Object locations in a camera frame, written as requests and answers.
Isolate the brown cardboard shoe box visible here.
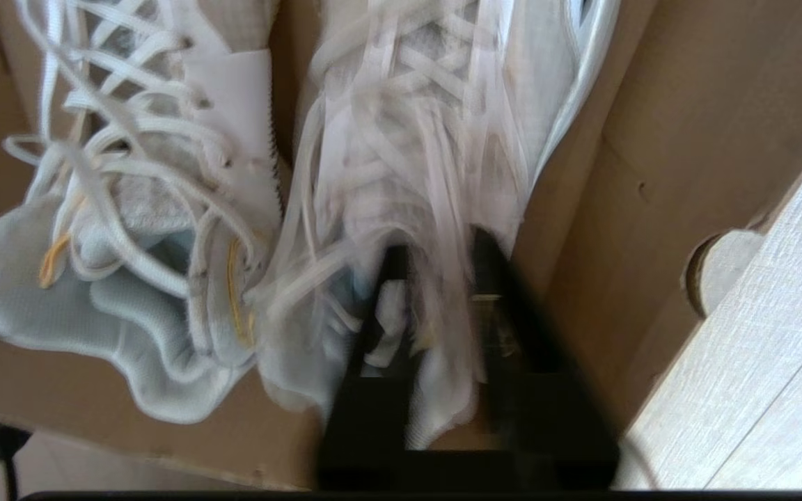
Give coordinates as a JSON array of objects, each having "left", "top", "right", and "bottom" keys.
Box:
[{"left": 0, "top": 0, "right": 802, "bottom": 491}]

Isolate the white lace-up sneaker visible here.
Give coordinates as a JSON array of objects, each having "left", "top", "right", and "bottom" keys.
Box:
[
  {"left": 255, "top": 0, "right": 621, "bottom": 450},
  {"left": 0, "top": 0, "right": 283, "bottom": 425}
]

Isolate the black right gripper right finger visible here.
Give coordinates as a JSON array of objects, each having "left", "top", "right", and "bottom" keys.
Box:
[{"left": 474, "top": 230, "right": 619, "bottom": 482}]

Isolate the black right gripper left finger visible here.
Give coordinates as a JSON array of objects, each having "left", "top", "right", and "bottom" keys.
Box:
[{"left": 317, "top": 244, "right": 437, "bottom": 489}]

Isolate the black coiled cable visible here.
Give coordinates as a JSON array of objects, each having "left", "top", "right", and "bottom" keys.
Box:
[{"left": 0, "top": 423, "right": 33, "bottom": 491}]

